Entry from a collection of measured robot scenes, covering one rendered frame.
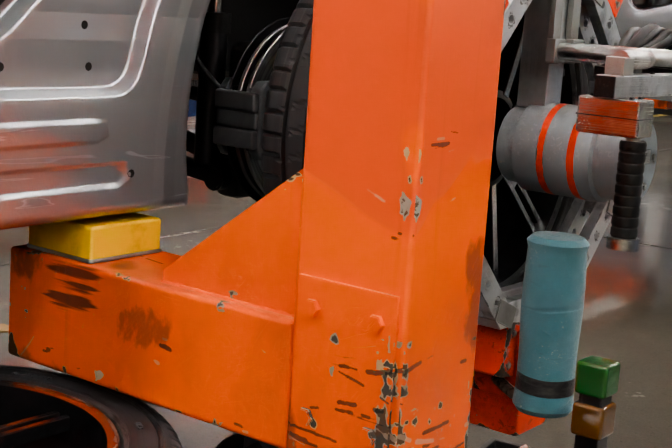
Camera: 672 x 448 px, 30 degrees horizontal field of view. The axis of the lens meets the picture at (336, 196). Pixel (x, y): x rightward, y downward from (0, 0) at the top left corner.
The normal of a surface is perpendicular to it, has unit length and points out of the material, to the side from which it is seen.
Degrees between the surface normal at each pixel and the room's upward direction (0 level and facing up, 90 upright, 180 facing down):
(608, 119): 90
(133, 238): 90
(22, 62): 90
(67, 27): 90
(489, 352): 80
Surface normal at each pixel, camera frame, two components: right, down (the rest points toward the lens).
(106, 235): 0.79, 0.14
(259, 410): -0.61, 0.09
